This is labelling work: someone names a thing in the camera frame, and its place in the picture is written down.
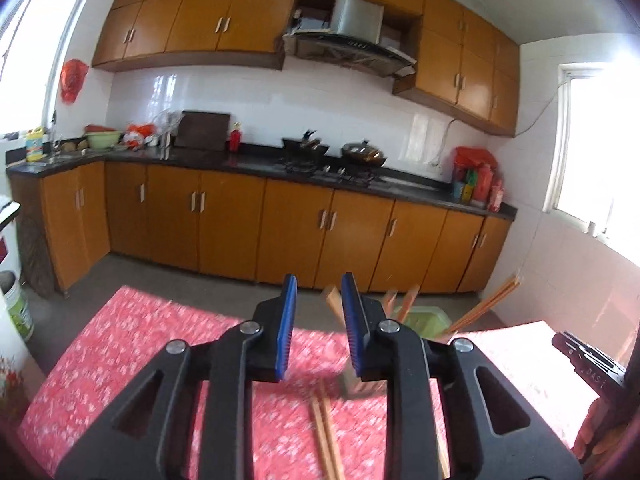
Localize black wok with ladle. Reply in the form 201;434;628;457
281;130;331;159

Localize green perforated chopstick holder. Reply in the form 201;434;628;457
340;304;453;401

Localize narrow white-framed window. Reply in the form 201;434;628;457
542;62;640;256

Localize dark patterned cloth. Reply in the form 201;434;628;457
17;205;66;297

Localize red condiment bottles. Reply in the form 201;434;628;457
475;167;505;211

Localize black gas stove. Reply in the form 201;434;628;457
277;157;381;186

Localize white floral appliance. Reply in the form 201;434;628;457
0;195;48;431

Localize hanging red plastic bag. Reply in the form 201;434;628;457
60;59;89;106

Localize steel range hood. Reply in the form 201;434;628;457
282;0;418;78

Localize black kitchen countertop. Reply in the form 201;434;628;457
6;142;518;221

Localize red floral tablecloth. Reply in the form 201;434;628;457
17;285;601;480

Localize red and white plastic bag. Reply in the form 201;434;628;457
122;122;160;151

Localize wooden kitchen cabinets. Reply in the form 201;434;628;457
91;0;521;137
12;160;512;296

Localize metal sink faucet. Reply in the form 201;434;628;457
49;110;64;156

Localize large sliding window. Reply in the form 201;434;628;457
0;0;96;141

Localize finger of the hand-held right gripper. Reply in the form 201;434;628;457
551;331;623;367

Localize yellow detergent bottle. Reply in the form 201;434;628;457
25;127;47;163

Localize dark wooden cutting board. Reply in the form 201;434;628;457
175;110;231;151

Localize wooden lower kitchen cabinets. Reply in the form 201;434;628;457
12;160;512;296

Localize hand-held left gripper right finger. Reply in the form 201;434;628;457
341;271;586;480

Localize green plastic basin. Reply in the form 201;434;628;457
84;129;124;151

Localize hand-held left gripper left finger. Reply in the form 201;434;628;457
52;274;298;480

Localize black wok with lid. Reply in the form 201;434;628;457
341;137;389;169

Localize red plastic bag over bottles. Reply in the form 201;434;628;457
452;146;499;171

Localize wooden upper kitchen cabinets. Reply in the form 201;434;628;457
91;0;521;137

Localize white plastic bucket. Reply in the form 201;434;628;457
0;270;35;344

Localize person's right hand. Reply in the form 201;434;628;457
572;399;619;464

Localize clear plastic bag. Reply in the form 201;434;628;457
150;110;183;136

